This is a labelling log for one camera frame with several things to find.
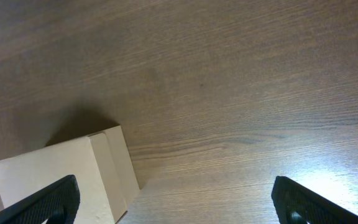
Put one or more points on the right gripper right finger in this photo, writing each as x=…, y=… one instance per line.
x=295, y=203

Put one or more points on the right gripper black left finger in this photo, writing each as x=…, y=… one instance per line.
x=56, y=203

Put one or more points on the brown cardboard box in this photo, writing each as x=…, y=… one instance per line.
x=100, y=162

